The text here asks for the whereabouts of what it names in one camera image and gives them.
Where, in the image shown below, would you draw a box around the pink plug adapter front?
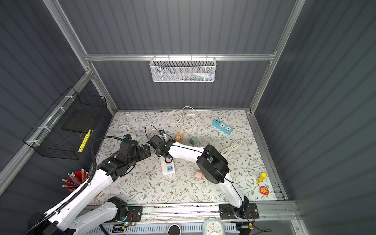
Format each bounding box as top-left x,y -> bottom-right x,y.
195,169 -> 203,180

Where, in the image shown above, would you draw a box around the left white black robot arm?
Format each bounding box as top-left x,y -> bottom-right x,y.
25,138 -> 151,235

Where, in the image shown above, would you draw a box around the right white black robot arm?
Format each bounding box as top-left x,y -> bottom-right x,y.
148,135 -> 249,210

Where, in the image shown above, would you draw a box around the orange power strip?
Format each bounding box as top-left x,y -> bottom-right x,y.
175,134 -> 183,144

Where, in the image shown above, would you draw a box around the white multicolour power strip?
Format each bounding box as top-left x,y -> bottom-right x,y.
160,158 -> 176,177

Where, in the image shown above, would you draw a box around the blue power strip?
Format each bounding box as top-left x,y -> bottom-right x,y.
212,119 -> 233,135

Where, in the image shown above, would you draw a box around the green plug adapter upper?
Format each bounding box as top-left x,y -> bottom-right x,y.
190,137 -> 199,146

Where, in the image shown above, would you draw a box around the floral table mat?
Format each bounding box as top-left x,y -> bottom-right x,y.
91,109 -> 283,205

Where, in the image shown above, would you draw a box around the yellow marker in basket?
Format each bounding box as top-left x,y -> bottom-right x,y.
78,129 -> 92,153

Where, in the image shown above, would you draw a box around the black pad in basket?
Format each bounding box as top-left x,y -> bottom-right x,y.
62,110 -> 100,133

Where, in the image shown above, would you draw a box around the red pencil cup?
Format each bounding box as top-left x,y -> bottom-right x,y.
62,168 -> 90,192

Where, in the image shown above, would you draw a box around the markers in white basket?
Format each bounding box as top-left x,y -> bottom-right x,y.
172,73 -> 214,82

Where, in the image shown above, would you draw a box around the black round knob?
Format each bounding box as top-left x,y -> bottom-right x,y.
167,224 -> 181,235

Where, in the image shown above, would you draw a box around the white analog clock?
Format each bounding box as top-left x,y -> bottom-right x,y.
202,218 -> 225,235

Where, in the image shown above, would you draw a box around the yellow small toy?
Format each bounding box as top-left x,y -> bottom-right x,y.
256,172 -> 267,184

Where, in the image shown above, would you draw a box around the red round badge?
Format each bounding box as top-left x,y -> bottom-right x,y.
259,186 -> 270,196

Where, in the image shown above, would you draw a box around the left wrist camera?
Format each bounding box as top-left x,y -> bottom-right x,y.
123,134 -> 133,140

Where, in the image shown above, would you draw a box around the orange strip white cable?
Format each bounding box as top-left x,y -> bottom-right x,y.
166,106 -> 201,134

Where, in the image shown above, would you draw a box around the white power strip cable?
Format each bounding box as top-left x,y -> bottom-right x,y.
117,111 -> 153,142

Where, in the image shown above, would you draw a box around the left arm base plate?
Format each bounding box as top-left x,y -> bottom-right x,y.
106,206 -> 143,223

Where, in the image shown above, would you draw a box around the black wire wall basket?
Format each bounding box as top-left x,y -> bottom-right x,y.
23,87 -> 107,160

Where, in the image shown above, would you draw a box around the blue strip white cable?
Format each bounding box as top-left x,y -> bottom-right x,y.
218,132 -> 243,156

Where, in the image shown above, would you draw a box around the white wire wall basket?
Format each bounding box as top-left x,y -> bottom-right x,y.
149,58 -> 217,83

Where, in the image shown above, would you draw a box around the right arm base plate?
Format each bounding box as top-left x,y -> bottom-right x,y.
219,203 -> 259,220

